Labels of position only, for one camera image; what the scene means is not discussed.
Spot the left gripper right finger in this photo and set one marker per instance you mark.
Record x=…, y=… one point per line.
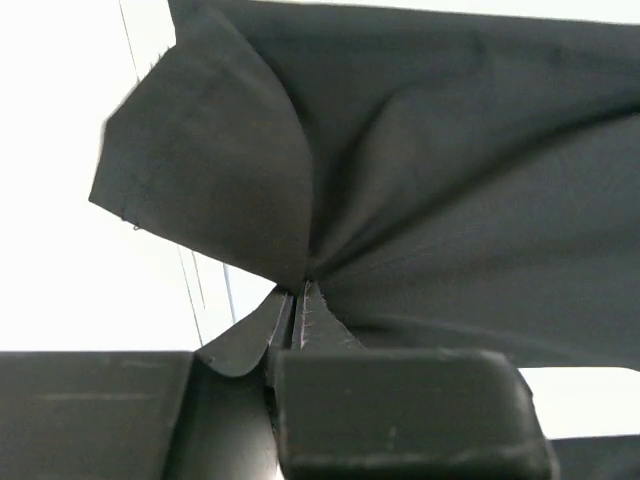
x=348, y=412

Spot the black trousers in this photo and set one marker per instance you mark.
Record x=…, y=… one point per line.
x=445, y=180

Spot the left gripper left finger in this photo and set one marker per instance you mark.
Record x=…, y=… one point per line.
x=144, y=415

